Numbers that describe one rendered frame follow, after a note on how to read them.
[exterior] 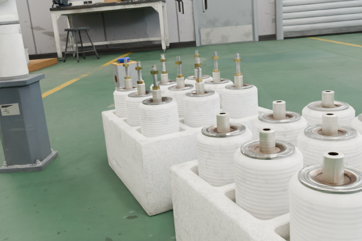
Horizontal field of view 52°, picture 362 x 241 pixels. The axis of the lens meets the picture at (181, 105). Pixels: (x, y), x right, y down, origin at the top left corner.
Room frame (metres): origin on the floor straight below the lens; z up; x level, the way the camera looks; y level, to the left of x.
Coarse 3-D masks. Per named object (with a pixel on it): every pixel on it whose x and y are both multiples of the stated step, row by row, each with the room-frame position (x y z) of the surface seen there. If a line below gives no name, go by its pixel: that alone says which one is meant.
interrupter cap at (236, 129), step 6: (204, 126) 0.62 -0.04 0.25; (210, 126) 0.62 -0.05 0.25; (216, 126) 0.62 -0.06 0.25; (234, 126) 0.61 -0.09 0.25; (240, 126) 0.61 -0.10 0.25; (204, 132) 0.59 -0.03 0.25; (210, 132) 0.59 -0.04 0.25; (216, 132) 0.59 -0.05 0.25; (228, 132) 0.58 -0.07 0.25; (234, 132) 0.58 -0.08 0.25; (240, 132) 0.57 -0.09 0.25
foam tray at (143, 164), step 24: (120, 120) 1.00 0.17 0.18; (240, 120) 0.90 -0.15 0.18; (120, 144) 0.96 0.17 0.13; (144, 144) 0.79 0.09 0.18; (168, 144) 0.81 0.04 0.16; (192, 144) 0.83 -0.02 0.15; (120, 168) 0.99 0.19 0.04; (144, 168) 0.78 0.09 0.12; (168, 168) 0.81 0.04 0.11; (144, 192) 0.80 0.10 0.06; (168, 192) 0.80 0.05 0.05
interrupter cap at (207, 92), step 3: (192, 90) 0.96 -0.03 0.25; (195, 90) 0.96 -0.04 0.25; (204, 90) 0.95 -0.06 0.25; (207, 90) 0.95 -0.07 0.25; (210, 90) 0.95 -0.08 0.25; (213, 90) 0.94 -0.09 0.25; (186, 93) 0.93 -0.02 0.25; (189, 93) 0.93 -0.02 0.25; (192, 93) 0.94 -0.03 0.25; (195, 93) 0.94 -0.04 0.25; (207, 93) 0.91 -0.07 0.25; (210, 93) 0.91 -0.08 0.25; (213, 93) 0.91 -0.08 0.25; (189, 96) 0.91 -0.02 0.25; (192, 96) 0.90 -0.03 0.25; (195, 96) 0.90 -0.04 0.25; (198, 96) 0.89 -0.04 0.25; (201, 96) 0.89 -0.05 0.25
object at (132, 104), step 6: (126, 96) 0.99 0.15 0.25; (150, 96) 0.96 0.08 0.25; (126, 102) 0.97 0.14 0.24; (132, 102) 0.95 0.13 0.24; (138, 102) 0.95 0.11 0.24; (126, 108) 0.97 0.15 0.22; (132, 108) 0.95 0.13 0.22; (126, 114) 0.98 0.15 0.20; (132, 114) 0.95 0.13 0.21; (138, 114) 0.95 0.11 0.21; (132, 120) 0.95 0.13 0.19; (138, 120) 0.95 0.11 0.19; (132, 126) 0.96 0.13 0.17
